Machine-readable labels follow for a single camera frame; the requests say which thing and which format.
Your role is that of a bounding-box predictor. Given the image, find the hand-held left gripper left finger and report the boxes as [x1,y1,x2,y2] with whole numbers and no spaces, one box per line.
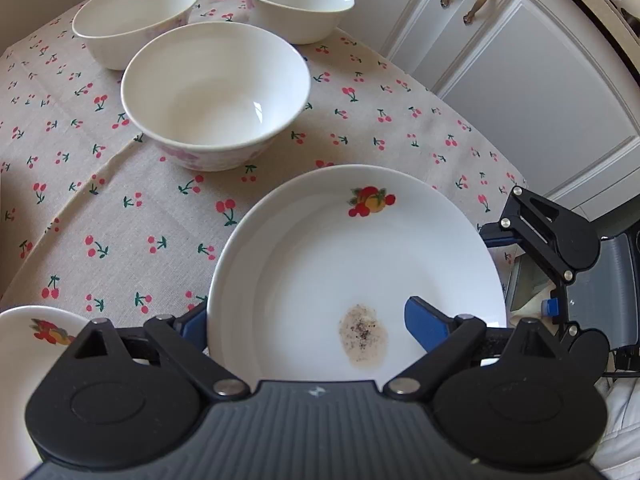
[74,301,251,403]

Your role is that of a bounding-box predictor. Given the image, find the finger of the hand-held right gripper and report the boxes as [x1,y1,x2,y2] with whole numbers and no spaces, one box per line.
[479,186,576,282]
[542,280,584,356]

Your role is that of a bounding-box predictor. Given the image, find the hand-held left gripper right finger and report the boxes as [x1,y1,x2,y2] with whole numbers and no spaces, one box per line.
[382,296,576,401]

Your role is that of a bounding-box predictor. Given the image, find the white plate with burnt stain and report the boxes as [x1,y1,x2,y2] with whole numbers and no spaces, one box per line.
[206,164,508,386]

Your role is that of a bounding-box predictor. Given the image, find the cherry print tablecloth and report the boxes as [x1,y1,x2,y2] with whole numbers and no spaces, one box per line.
[0,0,528,333]

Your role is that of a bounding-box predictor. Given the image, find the white cloth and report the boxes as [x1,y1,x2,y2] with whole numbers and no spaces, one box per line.
[595,372,640,466]

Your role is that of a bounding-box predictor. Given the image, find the white cabinet door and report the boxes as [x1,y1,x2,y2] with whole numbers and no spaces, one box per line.
[380,0,481,91]
[432,0,640,211]

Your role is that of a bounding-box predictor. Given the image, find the white fruit print plate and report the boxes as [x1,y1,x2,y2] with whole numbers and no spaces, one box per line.
[0,305,93,480]

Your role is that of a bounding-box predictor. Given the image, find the large white floral bowl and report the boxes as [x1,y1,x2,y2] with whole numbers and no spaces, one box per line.
[120,21,312,173]

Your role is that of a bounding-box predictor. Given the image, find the black cable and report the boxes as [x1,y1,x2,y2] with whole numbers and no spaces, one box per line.
[602,347,640,378]

